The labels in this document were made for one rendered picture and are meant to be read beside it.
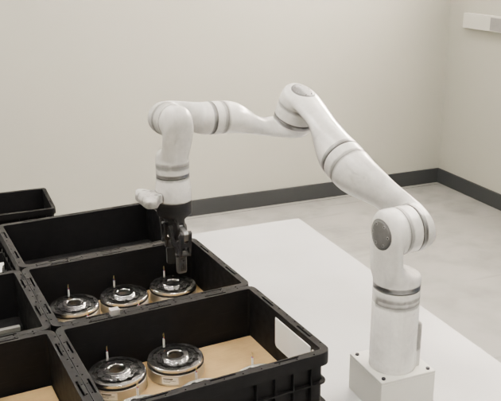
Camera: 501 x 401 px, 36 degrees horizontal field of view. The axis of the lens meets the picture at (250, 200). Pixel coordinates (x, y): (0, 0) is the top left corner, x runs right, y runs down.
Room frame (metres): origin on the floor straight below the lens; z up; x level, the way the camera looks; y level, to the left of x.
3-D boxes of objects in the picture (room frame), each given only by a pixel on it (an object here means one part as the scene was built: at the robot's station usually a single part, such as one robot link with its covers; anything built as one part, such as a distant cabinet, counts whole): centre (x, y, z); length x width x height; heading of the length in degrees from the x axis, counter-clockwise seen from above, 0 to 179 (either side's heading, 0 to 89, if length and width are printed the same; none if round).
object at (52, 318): (1.45, 0.24, 0.92); 0.40 x 0.30 x 0.02; 117
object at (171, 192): (1.53, 0.18, 1.10); 0.11 x 0.09 x 0.06; 116
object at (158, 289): (1.56, 0.17, 0.86); 0.10 x 0.10 x 0.01
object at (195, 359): (1.24, 0.14, 0.86); 0.10 x 0.10 x 0.01
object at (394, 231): (1.35, -0.28, 1.02); 0.09 x 0.09 x 0.17; 29
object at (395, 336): (1.35, -0.28, 0.87); 0.09 x 0.09 x 0.17; 27
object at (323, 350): (1.18, 0.11, 0.92); 0.40 x 0.30 x 0.02; 117
